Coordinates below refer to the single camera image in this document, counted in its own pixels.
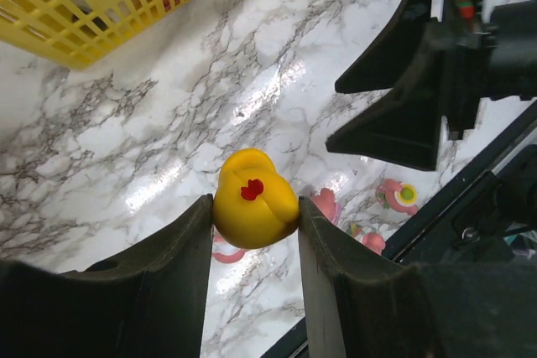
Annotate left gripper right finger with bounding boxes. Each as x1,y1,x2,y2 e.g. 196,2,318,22
298,198,536,357

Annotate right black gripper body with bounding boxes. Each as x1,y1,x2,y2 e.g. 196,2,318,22
441,0,497,140

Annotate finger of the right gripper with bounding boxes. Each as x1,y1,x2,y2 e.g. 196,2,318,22
335,0,432,93
326,22,445,171

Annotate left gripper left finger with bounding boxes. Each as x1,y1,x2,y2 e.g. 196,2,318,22
1,195,213,357

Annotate yellow rubber duck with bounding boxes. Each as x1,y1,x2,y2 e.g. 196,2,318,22
212,148,300,250

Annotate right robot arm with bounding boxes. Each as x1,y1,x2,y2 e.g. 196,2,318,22
326,0,536,171

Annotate pink green toy figure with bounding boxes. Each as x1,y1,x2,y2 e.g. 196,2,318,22
375,179,419,216

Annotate small pink cupcake toy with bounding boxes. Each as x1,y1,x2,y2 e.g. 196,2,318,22
347,223,386,255

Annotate pink flamingo toy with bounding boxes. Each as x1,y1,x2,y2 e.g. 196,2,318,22
212,234,247,264

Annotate pink pig toy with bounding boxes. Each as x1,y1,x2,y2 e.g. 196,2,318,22
311,188,341,226

